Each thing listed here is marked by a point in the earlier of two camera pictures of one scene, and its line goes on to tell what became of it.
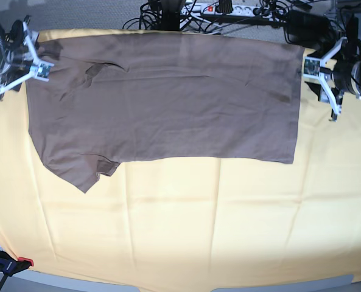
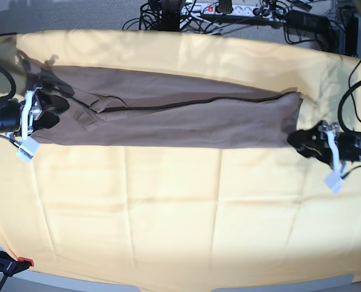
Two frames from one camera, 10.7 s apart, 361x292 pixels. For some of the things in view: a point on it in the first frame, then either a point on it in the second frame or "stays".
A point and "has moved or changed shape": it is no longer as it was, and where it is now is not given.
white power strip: x=210 y=10 stays
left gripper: x=16 y=62 to x=26 y=122
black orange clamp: x=1 y=261 stays
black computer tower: x=352 y=38 stays
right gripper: x=353 y=52 to x=344 y=140
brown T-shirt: x=99 y=97 has moved or changed shape
